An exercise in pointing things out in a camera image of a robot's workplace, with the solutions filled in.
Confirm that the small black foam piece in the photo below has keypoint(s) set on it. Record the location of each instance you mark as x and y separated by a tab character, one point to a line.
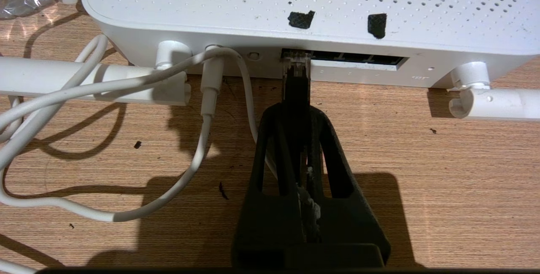
301	19
376	25

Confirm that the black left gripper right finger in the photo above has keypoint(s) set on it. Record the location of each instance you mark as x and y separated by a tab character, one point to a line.
346	223

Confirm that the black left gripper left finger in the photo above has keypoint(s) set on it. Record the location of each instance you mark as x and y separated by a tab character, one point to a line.
270	223

